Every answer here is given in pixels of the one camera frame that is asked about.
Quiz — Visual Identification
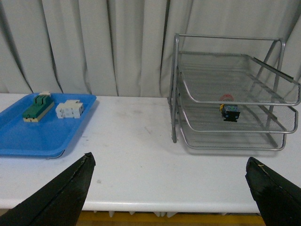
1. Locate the red emergency stop button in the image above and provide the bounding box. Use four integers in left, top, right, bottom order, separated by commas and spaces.
219, 94, 240, 122

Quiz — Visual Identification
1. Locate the green and cream switch block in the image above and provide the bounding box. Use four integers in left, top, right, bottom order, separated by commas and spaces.
22, 91, 54, 122

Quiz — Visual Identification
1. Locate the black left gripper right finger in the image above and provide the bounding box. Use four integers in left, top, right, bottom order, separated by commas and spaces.
246, 157, 301, 226

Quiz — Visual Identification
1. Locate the grey white curtain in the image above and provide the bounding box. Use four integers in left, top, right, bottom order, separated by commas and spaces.
0, 0, 301, 97

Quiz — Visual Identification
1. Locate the white terminal block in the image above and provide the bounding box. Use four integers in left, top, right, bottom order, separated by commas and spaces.
55, 100, 85, 119

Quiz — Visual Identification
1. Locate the silver mesh three-tier rack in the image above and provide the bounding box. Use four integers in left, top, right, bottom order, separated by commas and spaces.
168, 33, 301, 151

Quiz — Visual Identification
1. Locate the blue plastic tray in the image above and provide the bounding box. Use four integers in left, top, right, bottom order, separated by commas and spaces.
0, 93, 96, 158

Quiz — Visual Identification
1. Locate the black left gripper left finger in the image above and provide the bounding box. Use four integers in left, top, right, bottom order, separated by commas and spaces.
0, 153, 95, 226

